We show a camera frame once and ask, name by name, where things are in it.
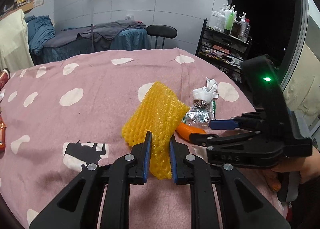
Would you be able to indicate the white paper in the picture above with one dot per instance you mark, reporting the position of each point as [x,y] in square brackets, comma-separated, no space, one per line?
[205,95]

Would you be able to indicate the clear bottle red cap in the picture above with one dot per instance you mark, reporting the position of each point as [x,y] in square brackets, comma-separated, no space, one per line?
[243,34]

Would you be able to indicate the black mesh trolley cart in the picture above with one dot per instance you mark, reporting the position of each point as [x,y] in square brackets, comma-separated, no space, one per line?
[223,51]

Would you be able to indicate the blue massage bed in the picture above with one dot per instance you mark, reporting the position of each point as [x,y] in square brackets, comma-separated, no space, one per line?
[65,44]

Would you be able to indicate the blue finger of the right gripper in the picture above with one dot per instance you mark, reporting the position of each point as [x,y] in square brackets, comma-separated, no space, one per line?
[202,139]
[223,124]

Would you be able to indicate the sliding glass door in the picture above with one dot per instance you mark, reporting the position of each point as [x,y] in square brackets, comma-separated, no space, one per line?
[301,82]

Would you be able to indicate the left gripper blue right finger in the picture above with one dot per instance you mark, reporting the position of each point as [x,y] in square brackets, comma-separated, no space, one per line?
[173,158]

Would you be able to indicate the grey blanket on bed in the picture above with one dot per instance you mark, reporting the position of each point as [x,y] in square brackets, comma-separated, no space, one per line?
[109,30]

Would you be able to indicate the orange peel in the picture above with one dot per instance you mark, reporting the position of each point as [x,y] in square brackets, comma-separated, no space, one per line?
[184,131]

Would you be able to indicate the dark brown pump bottle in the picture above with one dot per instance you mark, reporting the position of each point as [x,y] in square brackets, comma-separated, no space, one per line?
[236,27]

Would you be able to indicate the red snack bag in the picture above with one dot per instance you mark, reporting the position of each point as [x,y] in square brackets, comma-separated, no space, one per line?
[2,135]

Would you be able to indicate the white lotion bottle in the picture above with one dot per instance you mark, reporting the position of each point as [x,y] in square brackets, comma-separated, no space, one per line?
[219,25]

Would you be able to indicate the clear plastic wrapper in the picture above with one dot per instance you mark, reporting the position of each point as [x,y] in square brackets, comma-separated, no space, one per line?
[200,114]

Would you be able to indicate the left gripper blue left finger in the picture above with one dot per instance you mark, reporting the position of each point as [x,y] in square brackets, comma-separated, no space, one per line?
[148,142]

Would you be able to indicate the cream towel on chair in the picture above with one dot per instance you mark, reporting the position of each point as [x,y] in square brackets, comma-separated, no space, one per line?
[15,53]

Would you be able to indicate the blue crumpled sheets pile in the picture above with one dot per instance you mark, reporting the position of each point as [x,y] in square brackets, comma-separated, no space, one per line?
[40,30]

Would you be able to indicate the red chip can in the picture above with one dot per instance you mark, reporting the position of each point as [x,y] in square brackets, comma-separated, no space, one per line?
[4,77]

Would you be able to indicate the yellow foam fruit net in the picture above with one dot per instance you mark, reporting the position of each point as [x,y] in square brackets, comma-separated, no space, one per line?
[160,113]

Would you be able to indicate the person's right hand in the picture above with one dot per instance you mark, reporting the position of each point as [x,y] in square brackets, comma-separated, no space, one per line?
[308,168]

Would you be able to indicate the green pump bottle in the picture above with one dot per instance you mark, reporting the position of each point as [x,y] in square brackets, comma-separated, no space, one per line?
[229,19]

